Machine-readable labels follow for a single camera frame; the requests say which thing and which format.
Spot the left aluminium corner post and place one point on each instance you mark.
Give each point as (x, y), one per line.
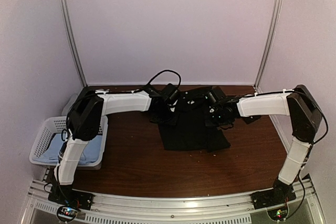
(72, 42)

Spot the black long sleeve shirt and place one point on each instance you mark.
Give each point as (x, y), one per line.
(187, 129)

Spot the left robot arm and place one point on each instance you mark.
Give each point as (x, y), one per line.
(84, 121)

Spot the right aluminium corner post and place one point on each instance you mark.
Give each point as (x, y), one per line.
(276, 10)

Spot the folded light blue shirt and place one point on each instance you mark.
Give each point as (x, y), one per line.
(90, 153)

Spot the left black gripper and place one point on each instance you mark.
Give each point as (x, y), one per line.
(172, 123)

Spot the aluminium corner post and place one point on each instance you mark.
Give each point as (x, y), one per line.
(72, 42)
(276, 10)

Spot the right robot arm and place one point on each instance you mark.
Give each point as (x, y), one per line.
(297, 104)

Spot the left circuit board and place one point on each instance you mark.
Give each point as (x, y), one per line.
(66, 213)

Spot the front aluminium rail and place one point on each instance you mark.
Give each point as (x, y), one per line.
(105, 208)

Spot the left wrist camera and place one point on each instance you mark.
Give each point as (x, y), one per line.
(172, 107)

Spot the grey cloth behind basket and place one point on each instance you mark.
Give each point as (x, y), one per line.
(69, 104)

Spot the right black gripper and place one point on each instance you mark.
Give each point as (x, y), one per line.
(208, 121)

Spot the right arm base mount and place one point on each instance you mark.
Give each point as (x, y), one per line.
(272, 197)

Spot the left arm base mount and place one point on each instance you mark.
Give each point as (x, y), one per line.
(75, 199)

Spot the right circuit board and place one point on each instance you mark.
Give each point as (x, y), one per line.
(278, 214)

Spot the circuit board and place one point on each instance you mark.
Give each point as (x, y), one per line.
(278, 214)
(66, 213)

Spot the white plastic mesh basket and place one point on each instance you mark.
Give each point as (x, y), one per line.
(55, 125)

